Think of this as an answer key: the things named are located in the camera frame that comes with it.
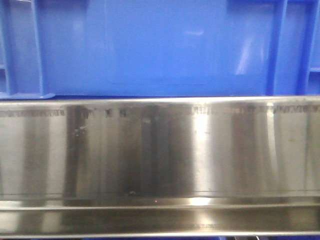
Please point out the blue bin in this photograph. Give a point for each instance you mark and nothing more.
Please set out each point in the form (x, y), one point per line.
(158, 48)

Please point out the stainless steel shelf front rail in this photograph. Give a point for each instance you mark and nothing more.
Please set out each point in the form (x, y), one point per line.
(208, 166)

